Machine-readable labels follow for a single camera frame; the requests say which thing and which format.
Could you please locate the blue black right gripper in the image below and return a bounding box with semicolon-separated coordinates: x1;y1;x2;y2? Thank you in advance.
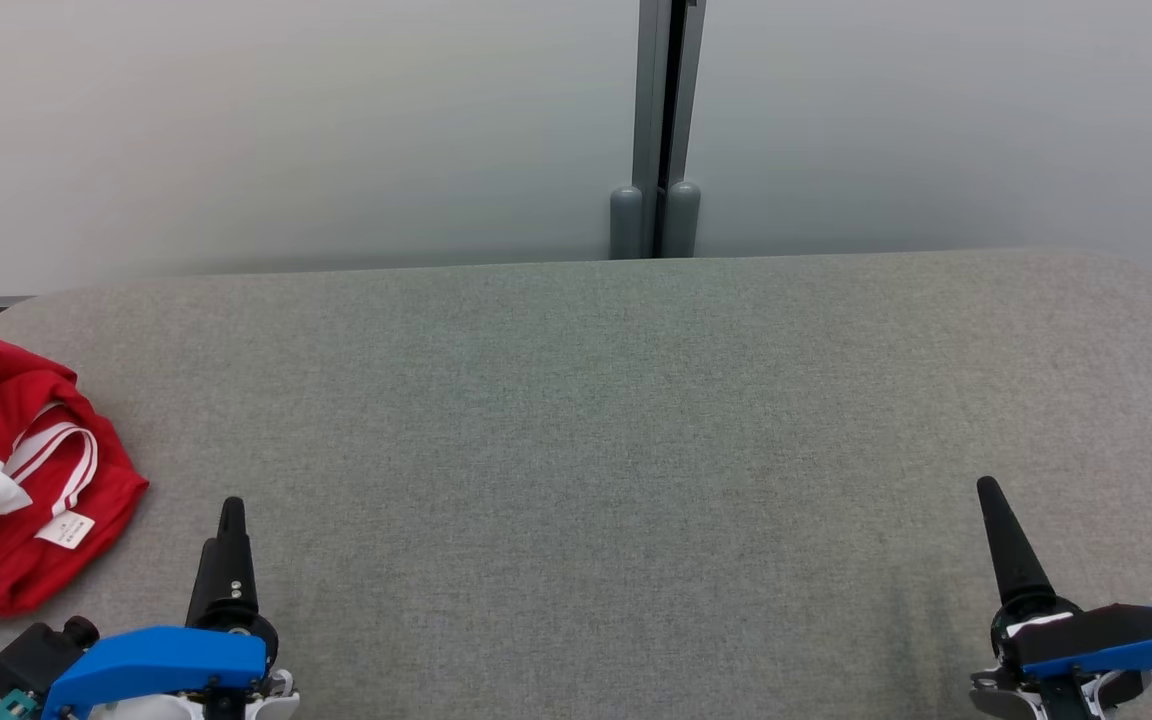
969;476;1152;720

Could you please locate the grey fabric-covered table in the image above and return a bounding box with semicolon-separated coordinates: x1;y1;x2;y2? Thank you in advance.
0;250;1152;720

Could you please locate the grey partition post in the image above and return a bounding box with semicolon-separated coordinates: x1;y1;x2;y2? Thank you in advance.
609;0;708;260

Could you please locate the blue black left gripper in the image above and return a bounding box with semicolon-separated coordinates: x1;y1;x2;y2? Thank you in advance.
41;496;299;720

